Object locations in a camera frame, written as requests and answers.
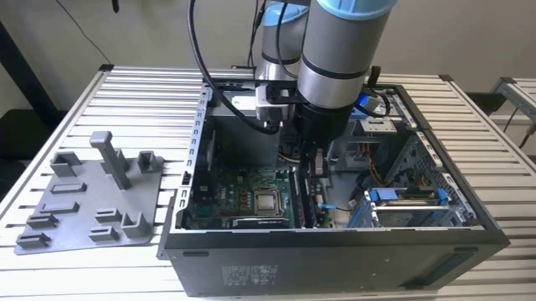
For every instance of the blue disk carrier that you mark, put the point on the blue disk carrier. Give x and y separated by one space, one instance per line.
382 194

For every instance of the blue drive bay latch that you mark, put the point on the blue drive bay latch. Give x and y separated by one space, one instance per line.
360 114

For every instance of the CPU socket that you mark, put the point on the CPU socket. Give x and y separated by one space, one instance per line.
266 190

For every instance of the black slanted post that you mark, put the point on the black slanted post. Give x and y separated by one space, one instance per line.
26 69

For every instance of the black hanging antenna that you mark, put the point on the black hanging antenna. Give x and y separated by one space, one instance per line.
115 5

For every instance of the metal slat side table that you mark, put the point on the metal slat side table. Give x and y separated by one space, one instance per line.
519 94

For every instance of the black graphics card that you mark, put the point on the black graphics card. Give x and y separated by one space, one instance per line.
259 222

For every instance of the black camera bracket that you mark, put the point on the black camera bracket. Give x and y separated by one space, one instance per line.
273 94

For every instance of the grey power supply unit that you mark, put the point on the grey power supply unit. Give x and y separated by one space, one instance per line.
234 144

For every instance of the silver CPU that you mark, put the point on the silver CPU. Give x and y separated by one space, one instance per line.
268 204

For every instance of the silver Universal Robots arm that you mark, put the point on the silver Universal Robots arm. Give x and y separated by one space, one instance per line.
334 56

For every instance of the black case switch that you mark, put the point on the black case switch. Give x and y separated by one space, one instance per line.
186 178

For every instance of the RAM stick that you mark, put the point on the RAM stick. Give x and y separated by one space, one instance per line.
314 203

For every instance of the green Dell motherboard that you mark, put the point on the green Dell motherboard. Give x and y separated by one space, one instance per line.
234 188

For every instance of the grey plastic parts rack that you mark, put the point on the grey plastic parts rack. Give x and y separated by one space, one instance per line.
96 200

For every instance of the black PC case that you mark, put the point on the black PC case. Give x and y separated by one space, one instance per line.
293 269

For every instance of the black table corner cap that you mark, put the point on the black table corner cap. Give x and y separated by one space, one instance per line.
107 67
445 77

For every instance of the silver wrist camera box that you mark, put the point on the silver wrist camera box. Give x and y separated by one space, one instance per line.
270 111

